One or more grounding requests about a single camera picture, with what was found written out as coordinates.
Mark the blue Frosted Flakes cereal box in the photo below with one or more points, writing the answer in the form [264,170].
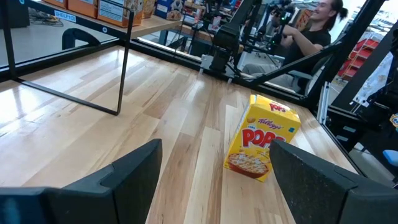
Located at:
[169,9]

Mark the black cabinet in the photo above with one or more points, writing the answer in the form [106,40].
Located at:
[21,15]

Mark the red storage rack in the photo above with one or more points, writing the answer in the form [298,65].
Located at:
[362,51]

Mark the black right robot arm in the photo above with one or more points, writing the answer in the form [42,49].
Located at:
[227,40]

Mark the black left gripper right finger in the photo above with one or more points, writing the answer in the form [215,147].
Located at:
[308,186]

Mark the black background robot arm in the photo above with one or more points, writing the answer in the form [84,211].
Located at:
[280,15]

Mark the black-framed wooden shelf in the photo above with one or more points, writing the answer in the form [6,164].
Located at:
[149,26]

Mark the orange Mini-Wheats cereal box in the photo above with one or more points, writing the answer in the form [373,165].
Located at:
[82,7]
[118,12]
[56,3]

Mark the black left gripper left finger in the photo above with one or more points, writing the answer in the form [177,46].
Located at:
[136,180]

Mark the grey office chair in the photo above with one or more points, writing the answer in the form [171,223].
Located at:
[300,75]

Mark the white shelf label sticker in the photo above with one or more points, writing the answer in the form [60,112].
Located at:
[65,16]

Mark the person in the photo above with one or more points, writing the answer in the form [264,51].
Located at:
[311,40]

